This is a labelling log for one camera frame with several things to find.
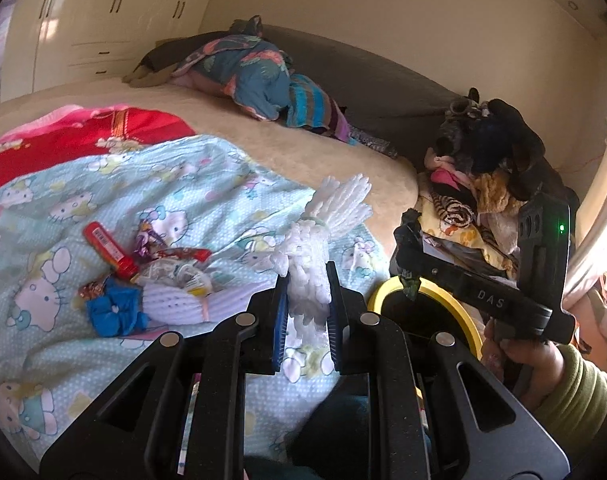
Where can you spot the cream wardrobe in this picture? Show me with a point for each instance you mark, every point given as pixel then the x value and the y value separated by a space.
pixel 108 35

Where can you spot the blue floral quilt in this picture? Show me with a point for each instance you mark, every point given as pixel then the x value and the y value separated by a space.
pixel 248 75

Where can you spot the red and pink blanket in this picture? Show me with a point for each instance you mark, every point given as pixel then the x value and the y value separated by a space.
pixel 83 135

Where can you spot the dark olive garment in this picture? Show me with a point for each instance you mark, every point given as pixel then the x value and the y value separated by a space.
pixel 158 55

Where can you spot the clear plastic wrapper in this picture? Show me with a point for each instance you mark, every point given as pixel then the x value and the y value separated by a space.
pixel 178 277

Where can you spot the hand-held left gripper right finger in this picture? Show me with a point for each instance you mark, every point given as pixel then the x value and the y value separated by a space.
pixel 333 327

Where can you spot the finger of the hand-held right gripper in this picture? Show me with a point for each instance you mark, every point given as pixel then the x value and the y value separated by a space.
pixel 408 257

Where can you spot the person's right forearm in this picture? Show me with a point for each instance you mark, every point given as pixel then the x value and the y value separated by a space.
pixel 583 400

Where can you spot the pile of clothes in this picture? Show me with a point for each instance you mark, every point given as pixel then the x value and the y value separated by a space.
pixel 483 200

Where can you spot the pink pillow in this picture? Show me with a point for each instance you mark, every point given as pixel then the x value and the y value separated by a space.
pixel 198 83

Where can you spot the red plastic bottle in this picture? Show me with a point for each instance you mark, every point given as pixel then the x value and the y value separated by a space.
pixel 108 247

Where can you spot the person's right hand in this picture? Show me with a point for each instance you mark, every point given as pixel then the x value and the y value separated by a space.
pixel 531 370

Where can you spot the grey headboard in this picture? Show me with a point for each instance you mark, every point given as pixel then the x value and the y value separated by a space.
pixel 358 75

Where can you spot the person's dark trouser leg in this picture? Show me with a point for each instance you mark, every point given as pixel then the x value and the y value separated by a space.
pixel 313 440

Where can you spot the red snack wrapper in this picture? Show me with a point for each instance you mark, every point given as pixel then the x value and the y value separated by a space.
pixel 188 254

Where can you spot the striped towel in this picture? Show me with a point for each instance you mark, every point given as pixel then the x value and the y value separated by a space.
pixel 308 105

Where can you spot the beige bed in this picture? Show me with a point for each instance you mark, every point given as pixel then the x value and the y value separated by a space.
pixel 283 145

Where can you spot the yellow trash bin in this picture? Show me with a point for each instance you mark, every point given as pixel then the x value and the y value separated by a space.
pixel 383 290

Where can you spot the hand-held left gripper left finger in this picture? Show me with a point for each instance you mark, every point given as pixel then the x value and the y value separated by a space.
pixel 281 322

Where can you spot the dark patterned cloth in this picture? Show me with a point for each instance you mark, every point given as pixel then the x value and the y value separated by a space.
pixel 373 142

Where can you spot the purple candy wrapper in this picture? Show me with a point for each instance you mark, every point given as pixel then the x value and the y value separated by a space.
pixel 148 240

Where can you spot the light blue printed blanket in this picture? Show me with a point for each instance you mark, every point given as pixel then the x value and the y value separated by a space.
pixel 58 210

